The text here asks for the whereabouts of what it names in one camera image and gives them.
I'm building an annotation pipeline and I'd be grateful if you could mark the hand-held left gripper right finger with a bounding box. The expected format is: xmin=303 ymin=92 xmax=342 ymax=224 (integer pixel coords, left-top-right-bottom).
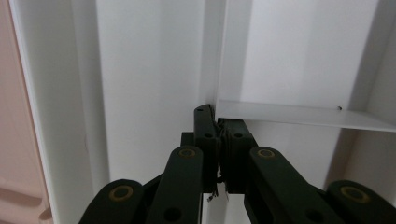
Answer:
xmin=217 ymin=117 xmax=260 ymax=196

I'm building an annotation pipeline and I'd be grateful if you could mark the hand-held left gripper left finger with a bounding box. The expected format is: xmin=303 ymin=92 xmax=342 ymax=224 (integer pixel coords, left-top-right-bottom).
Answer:
xmin=180 ymin=104 xmax=219 ymax=194

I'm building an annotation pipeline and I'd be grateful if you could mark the white divided tray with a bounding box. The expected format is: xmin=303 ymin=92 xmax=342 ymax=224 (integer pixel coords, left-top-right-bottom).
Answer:
xmin=8 ymin=0 xmax=396 ymax=224

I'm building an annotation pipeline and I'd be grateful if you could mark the pink storage box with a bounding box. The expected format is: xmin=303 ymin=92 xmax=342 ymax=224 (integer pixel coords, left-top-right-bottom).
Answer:
xmin=0 ymin=0 xmax=54 ymax=224

